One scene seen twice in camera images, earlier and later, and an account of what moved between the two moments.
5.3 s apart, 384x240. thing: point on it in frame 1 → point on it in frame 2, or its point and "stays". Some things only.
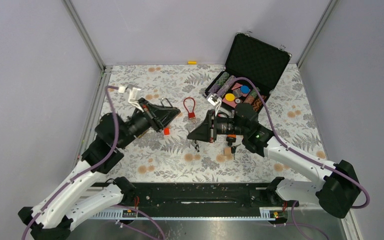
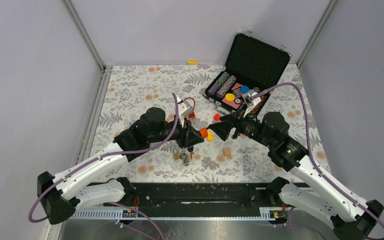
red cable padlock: [191, 115] stays
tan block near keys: [227, 151] stays
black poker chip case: [253, 58] stays
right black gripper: [206, 132] → [222, 129]
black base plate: [196, 196] stays
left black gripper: [151, 111] → [195, 136]
